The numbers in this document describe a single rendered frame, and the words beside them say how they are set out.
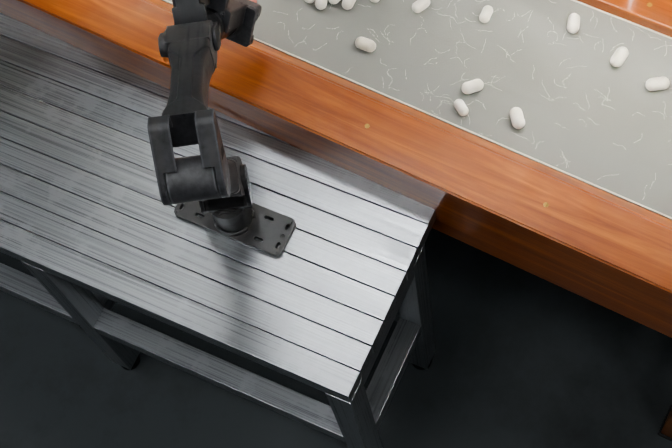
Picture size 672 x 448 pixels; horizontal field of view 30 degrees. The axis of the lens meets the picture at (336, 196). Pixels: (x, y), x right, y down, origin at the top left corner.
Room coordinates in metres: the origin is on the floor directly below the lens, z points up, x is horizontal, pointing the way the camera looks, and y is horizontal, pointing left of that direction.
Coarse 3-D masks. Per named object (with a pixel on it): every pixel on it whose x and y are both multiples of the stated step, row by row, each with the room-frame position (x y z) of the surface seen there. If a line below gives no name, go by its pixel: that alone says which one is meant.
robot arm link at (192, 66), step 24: (192, 24) 1.04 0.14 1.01; (168, 48) 1.00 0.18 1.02; (192, 48) 0.99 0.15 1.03; (192, 72) 0.93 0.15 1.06; (192, 96) 0.88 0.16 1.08; (168, 120) 0.84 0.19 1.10; (192, 120) 0.84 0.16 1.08; (216, 120) 0.83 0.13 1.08; (168, 144) 0.81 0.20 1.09; (192, 144) 0.83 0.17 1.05; (216, 144) 0.80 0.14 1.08; (168, 168) 0.79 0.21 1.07; (216, 168) 0.77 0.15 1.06
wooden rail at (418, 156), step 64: (0, 0) 1.38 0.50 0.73; (64, 0) 1.32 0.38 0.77; (128, 0) 1.29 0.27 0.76; (128, 64) 1.20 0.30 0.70; (256, 64) 1.10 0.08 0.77; (256, 128) 1.03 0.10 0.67; (320, 128) 0.95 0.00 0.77; (384, 128) 0.92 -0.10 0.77; (448, 128) 0.90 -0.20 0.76; (448, 192) 0.79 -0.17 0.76; (512, 192) 0.76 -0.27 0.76; (576, 192) 0.74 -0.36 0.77; (512, 256) 0.71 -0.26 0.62; (576, 256) 0.64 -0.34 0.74; (640, 256) 0.61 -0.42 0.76; (640, 320) 0.56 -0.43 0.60
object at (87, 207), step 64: (0, 64) 1.29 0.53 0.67; (64, 64) 1.25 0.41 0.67; (0, 128) 1.16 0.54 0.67; (64, 128) 1.13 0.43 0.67; (128, 128) 1.09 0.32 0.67; (0, 192) 1.03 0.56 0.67; (64, 192) 1.00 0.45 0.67; (128, 192) 0.97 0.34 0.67; (256, 192) 0.91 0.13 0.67; (320, 192) 0.89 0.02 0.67; (384, 192) 0.86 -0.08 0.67; (64, 256) 0.89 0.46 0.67; (128, 256) 0.86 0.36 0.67; (192, 256) 0.83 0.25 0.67; (256, 256) 0.80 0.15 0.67; (320, 256) 0.77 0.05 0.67; (384, 256) 0.75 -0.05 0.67; (192, 320) 0.72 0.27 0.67; (256, 320) 0.69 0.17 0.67; (320, 320) 0.67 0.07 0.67; (384, 320) 0.64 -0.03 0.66; (320, 384) 0.57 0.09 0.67
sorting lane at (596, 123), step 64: (384, 0) 1.18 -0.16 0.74; (448, 0) 1.14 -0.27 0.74; (512, 0) 1.11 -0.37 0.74; (576, 0) 1.08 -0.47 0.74; (320, 64) 1.08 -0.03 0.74; (384, 64) 1.05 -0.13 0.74; (448, 64) 1.02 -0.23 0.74; (512, 64) 0.99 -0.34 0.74; (576, 64) 0.97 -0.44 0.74; (640, 64) 0.94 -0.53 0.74; (512, 128) 0.88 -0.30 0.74; (576, 128) 0.85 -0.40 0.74; (640, 128) 0.83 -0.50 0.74; (640, 192) 0.72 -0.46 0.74
